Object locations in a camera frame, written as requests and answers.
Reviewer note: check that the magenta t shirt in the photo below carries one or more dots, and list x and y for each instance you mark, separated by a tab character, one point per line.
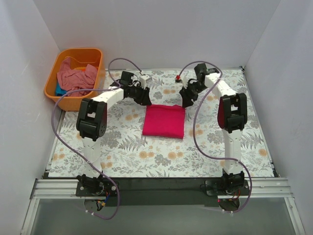
164	121

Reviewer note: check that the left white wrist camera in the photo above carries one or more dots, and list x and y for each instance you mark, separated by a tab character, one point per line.
143	79

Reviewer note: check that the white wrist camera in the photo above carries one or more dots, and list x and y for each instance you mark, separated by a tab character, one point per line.
184	80
143	79

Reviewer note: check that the teal garment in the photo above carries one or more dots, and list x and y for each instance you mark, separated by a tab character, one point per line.
59	91

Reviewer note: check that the orange plastic basket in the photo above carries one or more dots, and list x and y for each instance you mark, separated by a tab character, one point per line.
79	59

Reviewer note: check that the aluminium frame rail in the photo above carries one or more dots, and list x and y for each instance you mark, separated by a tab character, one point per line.
268	209

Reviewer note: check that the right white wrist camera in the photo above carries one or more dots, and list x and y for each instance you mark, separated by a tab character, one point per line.
184	80

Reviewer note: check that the floral table mat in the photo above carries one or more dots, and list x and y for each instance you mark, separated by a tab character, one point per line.
125	152

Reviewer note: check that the salmon pink t shirt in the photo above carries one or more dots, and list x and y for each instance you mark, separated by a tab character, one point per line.
74	79

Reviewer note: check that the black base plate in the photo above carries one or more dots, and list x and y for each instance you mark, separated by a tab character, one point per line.
158	191

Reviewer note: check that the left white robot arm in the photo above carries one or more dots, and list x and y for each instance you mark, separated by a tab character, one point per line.
92	124

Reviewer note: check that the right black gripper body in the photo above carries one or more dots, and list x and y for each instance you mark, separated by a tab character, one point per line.
188	92

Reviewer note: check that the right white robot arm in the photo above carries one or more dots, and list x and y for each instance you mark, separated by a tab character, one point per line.
231	118

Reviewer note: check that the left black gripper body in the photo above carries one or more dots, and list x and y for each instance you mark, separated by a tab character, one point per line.
141	93

